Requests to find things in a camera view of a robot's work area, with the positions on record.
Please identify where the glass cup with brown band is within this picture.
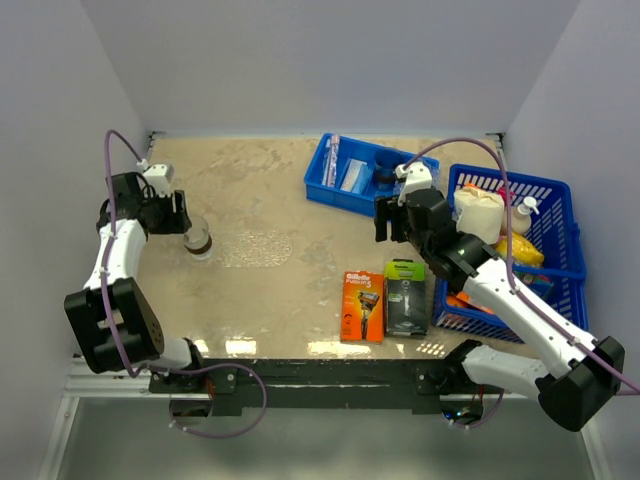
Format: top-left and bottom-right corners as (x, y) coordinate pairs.
(183, 215), (213, 260)

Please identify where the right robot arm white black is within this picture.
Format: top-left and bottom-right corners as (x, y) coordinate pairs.
(374, 188), (625, 432)

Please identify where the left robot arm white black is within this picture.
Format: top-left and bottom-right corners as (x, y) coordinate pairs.
(64, 164), (207, 392)

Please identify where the light blue toothpaste tube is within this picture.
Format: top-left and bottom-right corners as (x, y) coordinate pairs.
(351, 163), (372, 195)

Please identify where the white toothpaste tube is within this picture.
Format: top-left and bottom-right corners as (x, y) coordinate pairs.
(340, 159), (365, 192)

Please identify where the pink wrapped toothbrush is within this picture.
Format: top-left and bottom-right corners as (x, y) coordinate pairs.
(322, 134), (341, 188)

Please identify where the blue plastic divided bin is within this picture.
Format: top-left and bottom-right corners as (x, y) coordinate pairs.
(304, 133), (413, 217)

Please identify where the beige wrapped roll package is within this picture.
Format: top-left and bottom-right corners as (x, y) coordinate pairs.
(454, 186), (505, 245)

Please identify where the green black Gillette razor box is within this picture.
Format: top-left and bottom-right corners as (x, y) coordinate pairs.
(384, 259), (429, 337)

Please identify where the orange box in basket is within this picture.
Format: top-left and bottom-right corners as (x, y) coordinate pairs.
(446, 292), (494, 315)

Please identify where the lotion pump bottle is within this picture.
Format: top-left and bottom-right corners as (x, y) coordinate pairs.
(503, 196), (539, 236)

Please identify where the orange Gillette Fusion5 razor box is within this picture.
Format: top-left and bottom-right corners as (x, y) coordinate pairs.
(340, 271), (385, 343)

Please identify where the yellow snack packet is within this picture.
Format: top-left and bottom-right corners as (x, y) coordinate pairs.
(494, 232), (545, 268)

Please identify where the blue plastic shopping basket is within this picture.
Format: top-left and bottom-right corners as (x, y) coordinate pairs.
(433, 173), (589, 343)

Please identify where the red blue packet in basket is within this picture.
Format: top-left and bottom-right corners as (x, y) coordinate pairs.
(516, 271), (555, 300)

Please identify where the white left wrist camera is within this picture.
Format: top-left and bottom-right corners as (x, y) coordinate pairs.
(142, 164), (174, 197)

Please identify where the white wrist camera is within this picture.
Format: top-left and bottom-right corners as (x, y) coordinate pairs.
(142, 164), (174, 197)
(394, 161), (433, 195)

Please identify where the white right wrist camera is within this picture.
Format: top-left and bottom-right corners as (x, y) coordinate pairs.
(394, 161), (433, 195)

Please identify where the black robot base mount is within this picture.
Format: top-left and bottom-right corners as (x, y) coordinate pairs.
(148, 357), (505, 419)

